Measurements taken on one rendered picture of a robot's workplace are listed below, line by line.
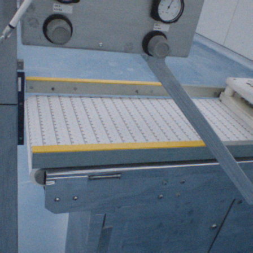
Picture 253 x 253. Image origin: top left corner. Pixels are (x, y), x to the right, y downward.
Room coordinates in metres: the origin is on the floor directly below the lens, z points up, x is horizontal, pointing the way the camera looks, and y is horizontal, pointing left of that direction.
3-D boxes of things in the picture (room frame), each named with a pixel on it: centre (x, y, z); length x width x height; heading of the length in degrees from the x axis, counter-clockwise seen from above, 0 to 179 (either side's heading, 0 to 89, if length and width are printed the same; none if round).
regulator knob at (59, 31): (0.34, 0.10, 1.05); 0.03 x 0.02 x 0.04; 114
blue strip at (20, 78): (0.62, 0.26, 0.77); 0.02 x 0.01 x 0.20; 114
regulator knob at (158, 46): (0.38, -0.02, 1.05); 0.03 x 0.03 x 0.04; 24
